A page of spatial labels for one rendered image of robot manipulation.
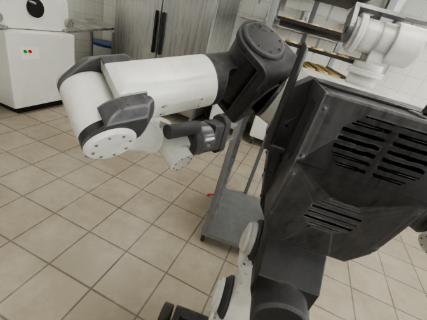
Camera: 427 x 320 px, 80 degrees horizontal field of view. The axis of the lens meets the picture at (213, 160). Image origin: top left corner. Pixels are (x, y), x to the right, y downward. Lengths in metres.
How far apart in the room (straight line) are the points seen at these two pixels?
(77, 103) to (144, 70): 0.10
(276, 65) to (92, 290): 1.51
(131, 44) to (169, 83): 3.60
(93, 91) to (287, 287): 0.49
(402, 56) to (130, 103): 0.45
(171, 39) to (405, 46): 3.25
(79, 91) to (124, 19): 3.64
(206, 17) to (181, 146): 2.92
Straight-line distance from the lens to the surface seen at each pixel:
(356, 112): 0.37
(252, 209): 2.18
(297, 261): 0.59
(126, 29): 4.03
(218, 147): 0.76
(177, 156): 0.60
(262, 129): 3.63
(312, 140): 0.37
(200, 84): 0.42
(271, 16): 1.32
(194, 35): 3.50
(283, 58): 0.49
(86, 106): 0.40
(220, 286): 0.96
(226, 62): 0.47
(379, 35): 0.55
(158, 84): 0.39
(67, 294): 1.70
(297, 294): 0.58
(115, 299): 1.66
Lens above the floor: 1.42
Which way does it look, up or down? 28 degrees down
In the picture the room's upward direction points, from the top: 16 degrees clockwise
